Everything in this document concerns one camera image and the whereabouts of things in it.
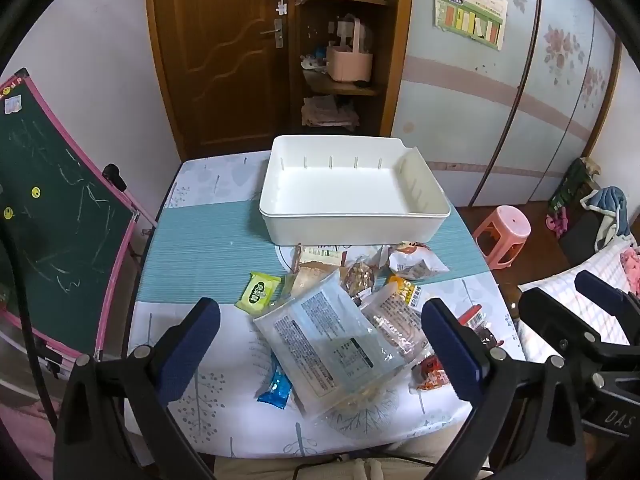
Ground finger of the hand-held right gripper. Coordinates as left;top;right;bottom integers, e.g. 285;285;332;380
517;287;626;361
574;269;640;317

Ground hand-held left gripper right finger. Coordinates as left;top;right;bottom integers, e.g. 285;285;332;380
421;297;588;480

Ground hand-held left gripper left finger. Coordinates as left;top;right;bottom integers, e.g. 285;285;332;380
52;297;223;480

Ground dark red white snack packet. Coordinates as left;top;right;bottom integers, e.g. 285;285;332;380
470;322;506;351

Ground clear red-edged snack packet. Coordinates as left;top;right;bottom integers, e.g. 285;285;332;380
457;306;488;328

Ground clear nut bar packet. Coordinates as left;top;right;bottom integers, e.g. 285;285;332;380
345;257;381;298

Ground beige paper snack packet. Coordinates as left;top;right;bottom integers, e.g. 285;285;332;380
280;243;351;306

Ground white plastic bin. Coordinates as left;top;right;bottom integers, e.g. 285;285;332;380
258;134;452;247

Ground white checked blanket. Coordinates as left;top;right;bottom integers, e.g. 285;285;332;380
515;240;640;361

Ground pink cloth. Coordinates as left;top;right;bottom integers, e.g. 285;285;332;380
620;247;640;296

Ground pink toy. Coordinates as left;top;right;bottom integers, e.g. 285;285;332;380
545;210;571;238

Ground yellow orange snack packet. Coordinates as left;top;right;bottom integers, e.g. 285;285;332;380
385;275;426;316

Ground green snack packet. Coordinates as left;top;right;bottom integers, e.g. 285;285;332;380
235;271;282;317

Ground blue white cloth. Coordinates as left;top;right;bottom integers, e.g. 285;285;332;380
580;186;632;251

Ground blue snack packet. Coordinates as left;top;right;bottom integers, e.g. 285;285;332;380
256;352;293;406

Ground white orange snack packet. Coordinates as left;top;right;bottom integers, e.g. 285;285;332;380
387;241;450;281

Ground green printed bag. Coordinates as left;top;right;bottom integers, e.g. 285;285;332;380
547;157;601;216

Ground teal table runner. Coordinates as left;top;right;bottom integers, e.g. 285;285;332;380
137;195;493;306

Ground pink plastic stool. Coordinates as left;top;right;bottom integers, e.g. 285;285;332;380
471;205;532;271

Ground large clear snack packet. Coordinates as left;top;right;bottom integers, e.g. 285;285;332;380
252;267;406;423

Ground person's beige pants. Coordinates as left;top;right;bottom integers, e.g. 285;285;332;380
212;430;481;480

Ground green chalkboard easel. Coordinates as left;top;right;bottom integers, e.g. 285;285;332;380
0;67;156;361

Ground floral wardrobe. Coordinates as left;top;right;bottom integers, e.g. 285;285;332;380
390;0;626;208

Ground folded pink clothes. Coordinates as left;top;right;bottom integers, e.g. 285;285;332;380
300;95;361;128

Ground brown wooden door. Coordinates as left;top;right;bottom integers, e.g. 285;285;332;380
145;0;301;161

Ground wooden corner shelf unit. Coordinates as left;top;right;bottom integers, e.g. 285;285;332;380
287;0;416;138

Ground pile of small shelf items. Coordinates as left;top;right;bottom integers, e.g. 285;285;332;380
300;45;328;73

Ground black cable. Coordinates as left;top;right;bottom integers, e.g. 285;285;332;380
0;215;68;441

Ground wall poster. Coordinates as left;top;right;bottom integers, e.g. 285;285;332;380
432;0;509;52

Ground pink handled basket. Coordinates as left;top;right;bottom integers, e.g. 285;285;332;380
326;16;373;83

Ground metal door handle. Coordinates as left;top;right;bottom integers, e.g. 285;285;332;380
260;17;286;50

